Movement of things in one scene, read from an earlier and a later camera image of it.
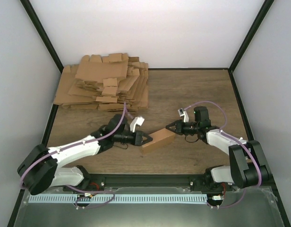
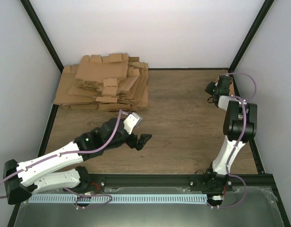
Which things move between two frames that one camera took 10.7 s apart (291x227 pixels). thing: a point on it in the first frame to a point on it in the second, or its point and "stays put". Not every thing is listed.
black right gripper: [180, 127] to [208, 88]
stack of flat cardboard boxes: [105, 83] stays put
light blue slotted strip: [98, 198] stays put
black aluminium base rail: [137, 180] stays put
